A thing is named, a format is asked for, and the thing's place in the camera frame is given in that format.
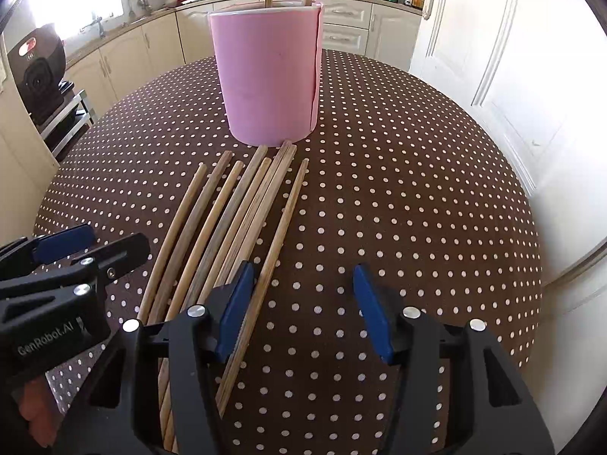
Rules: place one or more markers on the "pink cylindrical utensil holder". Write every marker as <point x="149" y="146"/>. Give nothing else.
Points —
<point x="269" y="67"/>

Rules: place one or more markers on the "brown polka dot tablecloth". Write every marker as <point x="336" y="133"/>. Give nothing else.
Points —
<point x="399" y="178"/>

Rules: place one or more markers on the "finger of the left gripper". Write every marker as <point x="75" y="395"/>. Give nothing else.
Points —
<point x="29" y="253"/>
<point x="75" y="292"/>

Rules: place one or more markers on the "kitchen faucet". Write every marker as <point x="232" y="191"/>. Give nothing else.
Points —
<point x="97" y="23"/>

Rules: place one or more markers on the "left hand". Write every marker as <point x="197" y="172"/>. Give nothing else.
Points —
<point x="39" y="408"/>

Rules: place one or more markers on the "lower kitchen cabinets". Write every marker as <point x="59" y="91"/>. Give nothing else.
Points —
<point x="110" y="68"/>

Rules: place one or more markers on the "white door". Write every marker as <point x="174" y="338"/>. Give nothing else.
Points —
<point x="532" y="73"/>

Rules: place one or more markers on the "black air fryer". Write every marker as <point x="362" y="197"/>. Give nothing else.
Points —
<point x="38" y="63"/>

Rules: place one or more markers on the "metal shelf rack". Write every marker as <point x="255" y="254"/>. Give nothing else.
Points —
<point x="61" y="131"/>

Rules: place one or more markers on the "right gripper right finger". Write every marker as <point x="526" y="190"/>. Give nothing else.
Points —
<point x="490" y="408"/>

